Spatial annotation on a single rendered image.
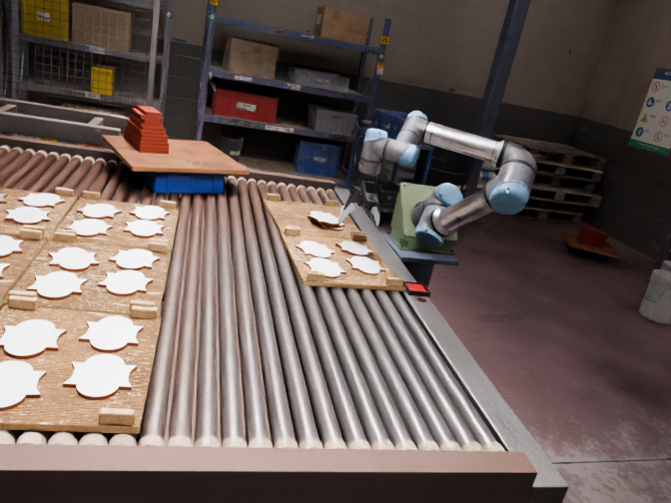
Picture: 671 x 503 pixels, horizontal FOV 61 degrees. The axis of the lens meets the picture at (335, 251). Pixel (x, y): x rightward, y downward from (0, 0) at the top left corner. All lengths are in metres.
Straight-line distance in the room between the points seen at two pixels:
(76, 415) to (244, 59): 5.29
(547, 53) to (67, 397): 7.48
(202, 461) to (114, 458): 0.14
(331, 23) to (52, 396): 5.44
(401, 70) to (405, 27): 0.48
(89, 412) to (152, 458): 0.18
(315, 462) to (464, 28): 6.76
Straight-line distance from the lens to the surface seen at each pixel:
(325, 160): 6.47
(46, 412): 1.18
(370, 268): 1.94
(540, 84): 8.13
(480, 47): 7.62
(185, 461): 1.05
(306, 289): 1.75
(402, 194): 2.48
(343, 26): 6.29
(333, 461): 1.09
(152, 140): 2.57
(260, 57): 6.22
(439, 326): 1.74
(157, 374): 1.30
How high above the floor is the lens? 1.66
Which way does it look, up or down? 21 degrees down
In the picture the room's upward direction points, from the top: 12 degrees clockwise
